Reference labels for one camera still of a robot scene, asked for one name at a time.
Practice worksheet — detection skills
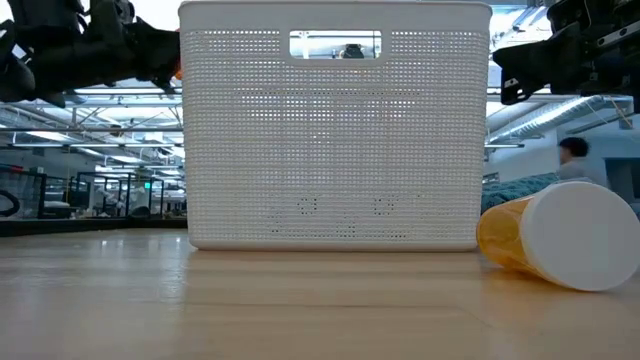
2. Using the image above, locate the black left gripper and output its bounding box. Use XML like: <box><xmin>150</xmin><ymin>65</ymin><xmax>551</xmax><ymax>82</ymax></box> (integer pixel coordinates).
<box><xmin>7</xmin><ymin>0</ymin><xmax>181</xmax><ymax>108</ymax></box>

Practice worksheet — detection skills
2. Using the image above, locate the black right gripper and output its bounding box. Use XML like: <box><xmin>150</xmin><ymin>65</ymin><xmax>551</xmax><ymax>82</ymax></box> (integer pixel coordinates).
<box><xmin>492</xmin><ymin>19</ymin><xmax>640</xmax><ymax>114</ymax></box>

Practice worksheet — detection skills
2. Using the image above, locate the orange pill bottle white cap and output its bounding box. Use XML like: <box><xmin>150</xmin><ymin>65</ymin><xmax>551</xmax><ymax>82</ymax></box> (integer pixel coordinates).
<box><xmin>476</xmin><ymin>180</ymin><xmax>640</xmax><ymax>293</ymax></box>

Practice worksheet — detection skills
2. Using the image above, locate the white perforated plastic basket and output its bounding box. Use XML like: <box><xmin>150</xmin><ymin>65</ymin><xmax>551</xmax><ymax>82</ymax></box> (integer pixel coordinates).
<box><xmin>178</xmin><ymin>0</ymin><xmax>494</xmax><ymax>253</ymax></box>

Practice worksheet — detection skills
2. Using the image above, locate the person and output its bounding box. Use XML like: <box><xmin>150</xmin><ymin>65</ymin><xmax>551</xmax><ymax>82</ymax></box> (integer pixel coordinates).
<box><xmin>554</xmin><ymin>136</ymin><xmax>610</xmax><ymax>187</ymax></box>

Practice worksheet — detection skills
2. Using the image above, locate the teal patterned cloth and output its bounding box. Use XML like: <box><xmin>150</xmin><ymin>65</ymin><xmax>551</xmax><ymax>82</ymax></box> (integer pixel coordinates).
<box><xmin>481</xmin><ymin>172</ymin><xmax>560</xmax><ymax>215</ymax></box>

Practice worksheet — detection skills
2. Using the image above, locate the black framed work cell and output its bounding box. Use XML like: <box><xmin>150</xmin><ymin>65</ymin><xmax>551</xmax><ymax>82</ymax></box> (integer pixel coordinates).
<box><xmin>0</xmin><ymin>163</ymin><xmax>50</xmax><ymax>220</ymax></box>
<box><xmin>74</xmin><ymin>171</ymin><xmax>166</xmax><ymax>219</ymax></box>

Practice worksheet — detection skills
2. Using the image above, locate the silver ceiling duct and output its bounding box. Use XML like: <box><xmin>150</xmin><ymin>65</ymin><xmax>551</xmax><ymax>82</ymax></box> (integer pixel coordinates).
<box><xmin>489</xmin><ymin>94</ymin><xmax>601</xmax><ymax>145</ymax></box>

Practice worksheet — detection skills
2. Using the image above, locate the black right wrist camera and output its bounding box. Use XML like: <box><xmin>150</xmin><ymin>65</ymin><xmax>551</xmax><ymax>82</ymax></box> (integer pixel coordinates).
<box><xmin>546</xmin><ymin>0</ymin><xmax>640</xmax><ymax>31</ymax></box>

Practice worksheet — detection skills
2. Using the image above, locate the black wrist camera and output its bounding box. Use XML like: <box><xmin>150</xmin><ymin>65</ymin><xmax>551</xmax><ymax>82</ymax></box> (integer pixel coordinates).
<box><xmin>85</xmin><ymin>0</ymin><xmax>137</xmax><ymax>46</ymax></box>
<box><xmin>546</xmin><ymin>0</ymin><xmax>640</xmax><ymax>31</ymax></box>

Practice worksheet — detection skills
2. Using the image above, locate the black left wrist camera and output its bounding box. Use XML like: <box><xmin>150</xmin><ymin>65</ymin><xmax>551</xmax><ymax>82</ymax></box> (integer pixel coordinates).
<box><xmin>85</xmin><ymin>0</ymin><xmax>137</xmax><ymax>46</ymax></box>

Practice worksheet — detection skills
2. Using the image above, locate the dark wall panel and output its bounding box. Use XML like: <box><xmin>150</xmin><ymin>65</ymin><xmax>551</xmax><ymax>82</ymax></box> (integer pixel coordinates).
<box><xmin>604</xmin><ymin>157</ymin><xmax>640</xmax><ymax>204</ymax></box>

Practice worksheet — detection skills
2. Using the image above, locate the black aluminium table frame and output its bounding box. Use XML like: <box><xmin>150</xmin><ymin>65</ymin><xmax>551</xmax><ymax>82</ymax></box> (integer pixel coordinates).
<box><xmin>0</xmin><ymin>215</ymin><xmax>190</xmax><ymax>237</ymax></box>

